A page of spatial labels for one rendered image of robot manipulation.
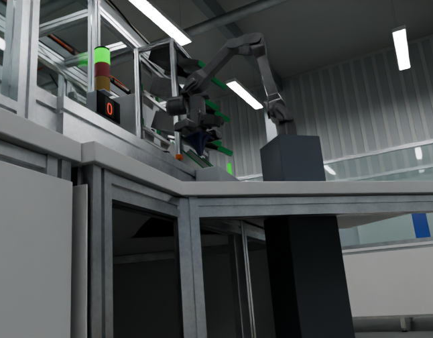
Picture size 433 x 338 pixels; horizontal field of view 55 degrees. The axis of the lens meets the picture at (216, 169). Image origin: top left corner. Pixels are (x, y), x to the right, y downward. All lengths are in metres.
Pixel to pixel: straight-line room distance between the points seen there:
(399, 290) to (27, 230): 4.70
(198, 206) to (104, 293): 0.34
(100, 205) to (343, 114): 9.79
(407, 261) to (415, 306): 0.46
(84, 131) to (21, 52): 0.18
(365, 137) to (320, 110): 1.28
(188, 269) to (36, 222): 0.39
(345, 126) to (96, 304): 9.74
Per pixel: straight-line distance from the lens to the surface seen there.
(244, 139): 10.90
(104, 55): 1.42
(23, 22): 0.63
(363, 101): 10.31
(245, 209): 0.90
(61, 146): 0.58
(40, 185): 0.54
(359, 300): 5.08
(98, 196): 0.61
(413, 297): 5.02
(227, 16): 7.43
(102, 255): 0.61
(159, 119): 1.75
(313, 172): 1.25
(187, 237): 0.85
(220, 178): 1.12
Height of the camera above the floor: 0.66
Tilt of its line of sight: 15 degrees up
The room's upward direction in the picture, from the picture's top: 5 degrees counter-clockwise
